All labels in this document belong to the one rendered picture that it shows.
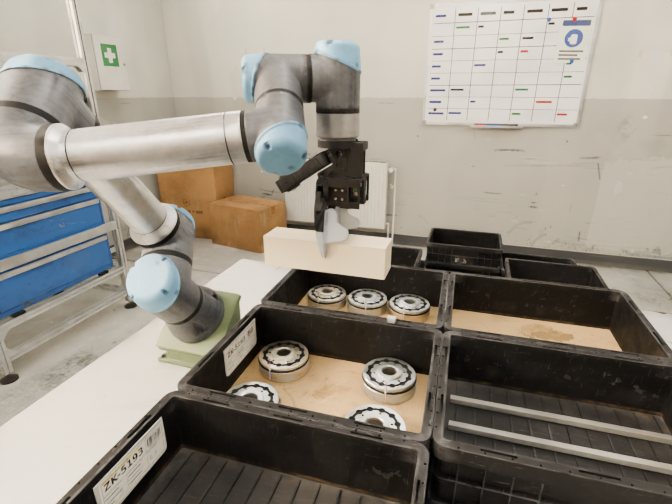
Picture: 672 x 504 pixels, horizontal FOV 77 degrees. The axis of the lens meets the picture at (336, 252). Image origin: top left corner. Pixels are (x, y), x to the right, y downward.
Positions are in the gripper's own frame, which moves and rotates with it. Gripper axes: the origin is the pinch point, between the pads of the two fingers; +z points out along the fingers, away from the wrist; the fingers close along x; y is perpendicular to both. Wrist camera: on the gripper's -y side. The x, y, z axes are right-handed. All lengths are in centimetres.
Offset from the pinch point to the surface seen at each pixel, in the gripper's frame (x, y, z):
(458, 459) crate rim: -27.4, 27.6, 17.3
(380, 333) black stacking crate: 0.7, 11.1, 17.9
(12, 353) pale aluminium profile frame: 49, -184, 95
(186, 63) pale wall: 310, -251, -54
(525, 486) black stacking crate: -26.0, 36.3, 20.5
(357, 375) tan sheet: -3.7, 7.7, 25.7
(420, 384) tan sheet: -2.7, 20.2, 25.7
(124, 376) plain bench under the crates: -5, -52, 39
